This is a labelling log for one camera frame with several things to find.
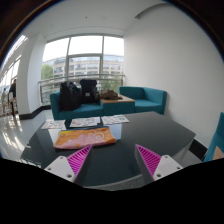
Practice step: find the teal armchair right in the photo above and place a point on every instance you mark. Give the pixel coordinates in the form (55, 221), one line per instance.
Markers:
(146, 99)

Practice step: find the black backpack right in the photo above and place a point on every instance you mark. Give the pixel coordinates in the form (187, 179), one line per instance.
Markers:
(88, 90)

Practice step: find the left white printed pamphlet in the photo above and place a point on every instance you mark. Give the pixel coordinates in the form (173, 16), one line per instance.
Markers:
(53, 124)

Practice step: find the brown bag on table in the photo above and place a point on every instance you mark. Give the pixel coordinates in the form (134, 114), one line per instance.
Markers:
(109, 95)

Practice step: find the orange pink folded towel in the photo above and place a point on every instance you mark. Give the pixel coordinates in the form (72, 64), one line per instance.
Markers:
(77, 139)

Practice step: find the right white printed pamphlet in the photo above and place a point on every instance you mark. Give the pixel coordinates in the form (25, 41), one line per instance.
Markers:
(115, 119)

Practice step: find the middle white printed pamphlet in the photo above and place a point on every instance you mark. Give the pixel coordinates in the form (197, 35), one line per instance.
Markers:
(84, 122)

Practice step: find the black backpack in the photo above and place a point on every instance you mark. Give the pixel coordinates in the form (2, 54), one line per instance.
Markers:
(88, 90)
(70, 97)

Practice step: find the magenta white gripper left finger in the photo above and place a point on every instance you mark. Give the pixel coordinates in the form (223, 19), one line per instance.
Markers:
(70, 168)

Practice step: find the black backpack left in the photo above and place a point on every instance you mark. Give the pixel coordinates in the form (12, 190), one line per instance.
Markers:
(70, 97)

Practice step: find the white printed pamphlet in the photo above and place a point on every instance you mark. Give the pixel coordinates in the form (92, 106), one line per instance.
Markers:
(84, 122)
(53, 124)
(115, 119)

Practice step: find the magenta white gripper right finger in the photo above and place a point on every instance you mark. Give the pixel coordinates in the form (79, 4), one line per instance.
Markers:
(153, 166)

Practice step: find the teal chair at right edge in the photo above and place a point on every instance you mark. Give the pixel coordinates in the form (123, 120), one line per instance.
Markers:
(217, 139)

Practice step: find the teal sofa left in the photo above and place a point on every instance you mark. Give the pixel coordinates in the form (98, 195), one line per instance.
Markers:
(84, 111)

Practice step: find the person standing at left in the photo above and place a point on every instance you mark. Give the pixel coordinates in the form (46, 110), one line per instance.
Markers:
(11, 96)

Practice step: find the teal wooden-top side table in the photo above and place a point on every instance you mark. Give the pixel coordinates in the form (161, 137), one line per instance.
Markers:
(124, 105)

